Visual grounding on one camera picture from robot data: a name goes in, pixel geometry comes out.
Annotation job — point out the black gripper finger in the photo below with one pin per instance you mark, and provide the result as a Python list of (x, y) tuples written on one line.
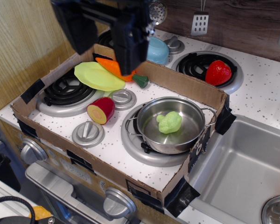
[(82, 33), (131, 32)]

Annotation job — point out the light green toy broccoli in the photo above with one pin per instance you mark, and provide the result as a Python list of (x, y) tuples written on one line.
[(170, 123)]

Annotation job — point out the stainless steel pan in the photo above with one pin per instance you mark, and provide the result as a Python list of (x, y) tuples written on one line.
[(194, 121)]

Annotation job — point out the back left black burner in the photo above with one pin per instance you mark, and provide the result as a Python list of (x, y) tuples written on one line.
[(106, 39)]

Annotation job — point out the hanging silver strainer ladle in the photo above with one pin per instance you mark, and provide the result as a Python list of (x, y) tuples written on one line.
[(158, 11)]

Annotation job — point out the light blue toy bowl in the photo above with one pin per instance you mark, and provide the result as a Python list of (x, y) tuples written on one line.
[(158, 51)]

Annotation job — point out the yellow-green toy plate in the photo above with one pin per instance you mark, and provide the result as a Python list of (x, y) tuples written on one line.
[(97, 77)]

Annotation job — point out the orange toy carrot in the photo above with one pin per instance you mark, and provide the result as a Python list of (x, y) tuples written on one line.
[(113, 67)]

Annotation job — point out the silver stove knob back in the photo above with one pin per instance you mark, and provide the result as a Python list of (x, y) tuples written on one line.
[(175, 46)]

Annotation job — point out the silver stove knob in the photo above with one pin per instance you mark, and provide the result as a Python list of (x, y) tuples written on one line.
[(175, 46), (124, 99), (88, 134)]

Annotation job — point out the hanging silver spatula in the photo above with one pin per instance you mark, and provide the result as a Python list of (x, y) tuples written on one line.
[(200, 21)]

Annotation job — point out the back right black burner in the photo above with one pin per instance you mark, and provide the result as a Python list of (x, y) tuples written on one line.
[(195, 64)]

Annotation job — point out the silver stove knob centre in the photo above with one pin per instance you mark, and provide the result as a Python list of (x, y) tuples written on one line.
[(124, 99)]

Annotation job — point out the red toy fruit half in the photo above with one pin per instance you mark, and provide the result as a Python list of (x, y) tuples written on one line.
[(101, 110)]

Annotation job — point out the red toy strawberry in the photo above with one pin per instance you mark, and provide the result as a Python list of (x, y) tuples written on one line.
[(218, 73)]

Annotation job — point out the silver stove knob front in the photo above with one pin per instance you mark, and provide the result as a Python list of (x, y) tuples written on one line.
[(88, 134)]

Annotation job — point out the silver oven knob left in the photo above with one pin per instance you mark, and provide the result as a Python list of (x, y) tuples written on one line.
[(31, 152)]

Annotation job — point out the silver oven knob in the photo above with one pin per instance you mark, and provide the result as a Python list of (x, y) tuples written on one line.
[(117, 205), (31, 152)]

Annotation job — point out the silver oven door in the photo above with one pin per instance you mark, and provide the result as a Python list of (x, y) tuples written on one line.
[(70, 196)]

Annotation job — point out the silver oven knob right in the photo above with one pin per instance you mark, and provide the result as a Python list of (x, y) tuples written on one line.
[(117, 205)]

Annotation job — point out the cardboard fence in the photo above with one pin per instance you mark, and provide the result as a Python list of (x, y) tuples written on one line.
[(113, 162)]

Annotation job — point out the silver sink basin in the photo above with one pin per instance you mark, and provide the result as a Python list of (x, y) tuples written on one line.
[(239, 173)]

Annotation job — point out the orange tape piece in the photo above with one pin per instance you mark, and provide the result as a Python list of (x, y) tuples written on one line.
[(41, 212)]

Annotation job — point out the silver plate in corner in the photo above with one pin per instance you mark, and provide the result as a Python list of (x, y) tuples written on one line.
[(270, 213)]

